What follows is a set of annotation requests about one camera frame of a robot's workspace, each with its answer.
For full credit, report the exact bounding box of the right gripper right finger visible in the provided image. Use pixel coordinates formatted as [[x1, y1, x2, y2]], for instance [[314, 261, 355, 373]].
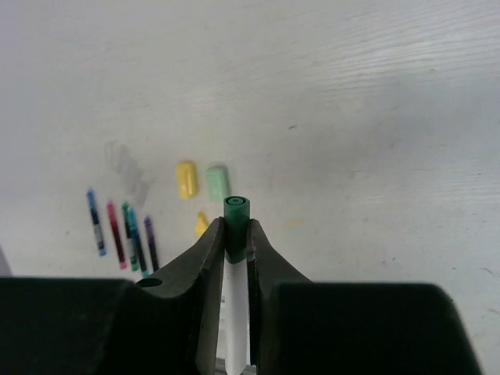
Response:
[[247, 220, 481, 374]]

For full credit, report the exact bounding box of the yellow marker cap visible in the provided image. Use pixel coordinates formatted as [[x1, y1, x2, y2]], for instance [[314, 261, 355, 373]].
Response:
[[175, 161, 198, 199]]

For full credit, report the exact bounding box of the red pen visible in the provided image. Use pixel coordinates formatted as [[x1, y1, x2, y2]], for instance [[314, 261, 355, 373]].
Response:
[[106, 200, 127, 270]]

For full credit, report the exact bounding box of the green pen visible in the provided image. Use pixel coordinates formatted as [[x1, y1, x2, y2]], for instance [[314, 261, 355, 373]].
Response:
[[121, 202, 138, 272]]

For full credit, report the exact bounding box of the dark blue pen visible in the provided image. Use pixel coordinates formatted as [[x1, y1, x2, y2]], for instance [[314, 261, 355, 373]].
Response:
[[127, 206, 149, 277]]

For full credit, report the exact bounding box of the yellow highlighter body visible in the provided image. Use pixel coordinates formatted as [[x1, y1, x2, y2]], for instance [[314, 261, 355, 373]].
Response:
[[195, 212, 210, 238]]

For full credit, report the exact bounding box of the clear pen cap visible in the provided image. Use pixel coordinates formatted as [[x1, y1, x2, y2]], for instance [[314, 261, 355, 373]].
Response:
[[120, 159, 150, 207], [104, 141, 130, 174]]

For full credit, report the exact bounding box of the dark green marker cap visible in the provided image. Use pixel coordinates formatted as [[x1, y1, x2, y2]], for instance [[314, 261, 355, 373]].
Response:
[[223, 196, 250, 264]]

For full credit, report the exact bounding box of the light green marker cap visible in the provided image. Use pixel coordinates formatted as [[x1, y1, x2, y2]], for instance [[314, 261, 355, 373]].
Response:
[[205, 165, 230, 202]]

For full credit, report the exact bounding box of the dark green marker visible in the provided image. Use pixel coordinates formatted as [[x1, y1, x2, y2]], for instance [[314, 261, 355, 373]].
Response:
[[223, 259, 248, 374]]

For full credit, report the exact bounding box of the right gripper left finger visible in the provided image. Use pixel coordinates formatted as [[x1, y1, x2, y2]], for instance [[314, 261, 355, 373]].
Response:
[[1, 219, 225, 374]]

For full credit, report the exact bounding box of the purple pen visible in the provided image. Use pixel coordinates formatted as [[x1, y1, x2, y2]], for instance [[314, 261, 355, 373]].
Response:
[[144, 216, 159, 272]]

